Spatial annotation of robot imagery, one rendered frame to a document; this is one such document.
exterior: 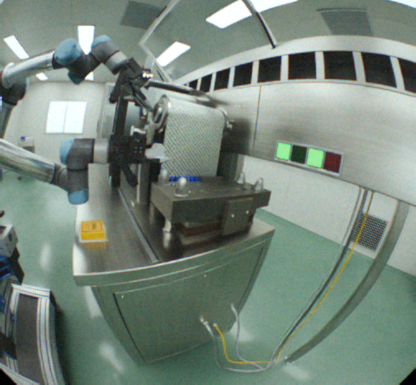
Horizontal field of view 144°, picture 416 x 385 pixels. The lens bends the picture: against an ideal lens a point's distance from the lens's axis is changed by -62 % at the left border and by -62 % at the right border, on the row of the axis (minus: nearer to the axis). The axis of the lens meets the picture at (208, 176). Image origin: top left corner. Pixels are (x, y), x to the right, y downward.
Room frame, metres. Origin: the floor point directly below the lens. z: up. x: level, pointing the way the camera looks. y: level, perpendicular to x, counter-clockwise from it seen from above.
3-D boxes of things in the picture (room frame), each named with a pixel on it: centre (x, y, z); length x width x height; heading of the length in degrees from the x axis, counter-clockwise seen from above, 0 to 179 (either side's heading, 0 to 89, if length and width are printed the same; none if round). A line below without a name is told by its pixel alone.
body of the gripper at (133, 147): (0.49, 0.26, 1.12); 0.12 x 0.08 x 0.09; 127
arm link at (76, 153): (0.39, 0.38, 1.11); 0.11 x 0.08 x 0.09; 127
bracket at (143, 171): (0.61, 0.25, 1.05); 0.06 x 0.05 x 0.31; 127
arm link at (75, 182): (0.39, 0.40, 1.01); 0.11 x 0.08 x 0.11; 76
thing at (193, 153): (0.63, 0.06, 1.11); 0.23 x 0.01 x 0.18; 127
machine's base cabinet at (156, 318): (1.38, 0.73, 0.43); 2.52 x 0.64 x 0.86; 37
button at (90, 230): (0.34, 0.29, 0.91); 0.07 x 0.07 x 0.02; 37
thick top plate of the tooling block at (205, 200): (0.56, -0.04, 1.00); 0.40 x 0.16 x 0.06; 127
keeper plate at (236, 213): (0.50, -0.11, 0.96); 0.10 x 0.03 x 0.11; 127
